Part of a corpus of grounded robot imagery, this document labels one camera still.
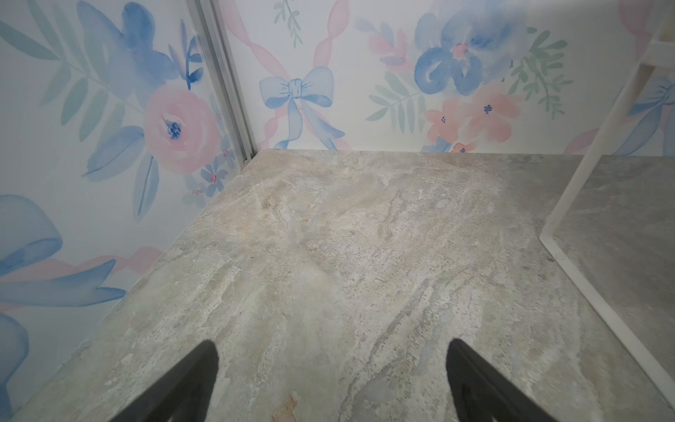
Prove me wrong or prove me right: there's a white wooden two-tier shelf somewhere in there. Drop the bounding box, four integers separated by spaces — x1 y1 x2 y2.
540 1 674 404

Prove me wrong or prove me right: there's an aluminium corner post left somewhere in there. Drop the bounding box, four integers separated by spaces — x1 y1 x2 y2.
186 0 257 167

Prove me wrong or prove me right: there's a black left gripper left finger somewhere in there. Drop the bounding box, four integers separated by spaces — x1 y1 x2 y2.
112 340 219 421

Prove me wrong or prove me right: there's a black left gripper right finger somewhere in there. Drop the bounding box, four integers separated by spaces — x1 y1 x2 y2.
446 339 555 422

